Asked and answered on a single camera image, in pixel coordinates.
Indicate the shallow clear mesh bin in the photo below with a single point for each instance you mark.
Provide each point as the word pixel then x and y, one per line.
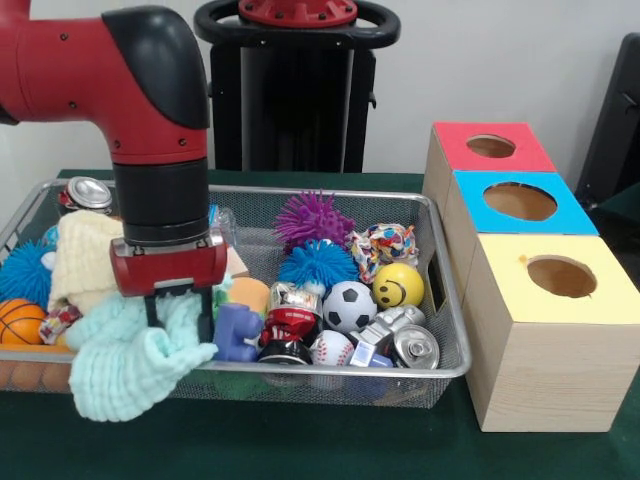
pixel 430 300

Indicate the wooden box with three holes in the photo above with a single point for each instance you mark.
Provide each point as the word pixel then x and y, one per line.
pixel 540 350

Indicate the dark green table cloth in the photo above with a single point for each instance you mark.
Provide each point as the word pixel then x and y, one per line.
pixel 300 440

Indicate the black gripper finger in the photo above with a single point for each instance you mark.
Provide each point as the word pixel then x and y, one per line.
pixel 153 310
pixel 205 315

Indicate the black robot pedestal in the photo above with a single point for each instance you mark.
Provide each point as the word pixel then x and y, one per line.
pixel 290 100

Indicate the mint green knitted cloth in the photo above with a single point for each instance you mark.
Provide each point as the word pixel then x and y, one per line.
pixel 130 370

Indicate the small blue spiky ball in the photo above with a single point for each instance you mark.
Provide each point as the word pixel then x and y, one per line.
pixel 318 265

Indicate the yellow smiley ball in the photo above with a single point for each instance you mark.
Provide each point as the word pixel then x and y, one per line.
pixel 398 285

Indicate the small soccer ball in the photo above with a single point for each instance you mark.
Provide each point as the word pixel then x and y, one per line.
pixel 349 306

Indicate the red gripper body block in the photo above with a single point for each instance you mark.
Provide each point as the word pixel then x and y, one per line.
pixel 170 268

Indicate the silver crushed can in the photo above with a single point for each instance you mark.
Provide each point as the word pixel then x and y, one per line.
pixel 416 347

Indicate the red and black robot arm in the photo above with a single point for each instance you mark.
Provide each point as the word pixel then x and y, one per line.
pixel 110 90

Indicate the crumpled silver can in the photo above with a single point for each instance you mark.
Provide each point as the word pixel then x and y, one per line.
pixel 385 328

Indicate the large blue toy brick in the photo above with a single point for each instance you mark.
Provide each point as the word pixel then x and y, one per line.
pixel 236 335

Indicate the white toy baseball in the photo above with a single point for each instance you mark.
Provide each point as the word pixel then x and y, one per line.
pixel 332 348

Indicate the cream knitted cloth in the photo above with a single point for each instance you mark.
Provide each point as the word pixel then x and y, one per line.
pixel 85 255

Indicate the purple spiky toy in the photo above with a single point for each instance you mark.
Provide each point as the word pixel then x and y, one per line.
pixel 315 220

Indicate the red crushed can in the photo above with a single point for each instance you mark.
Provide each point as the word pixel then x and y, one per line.
pixel 288 335

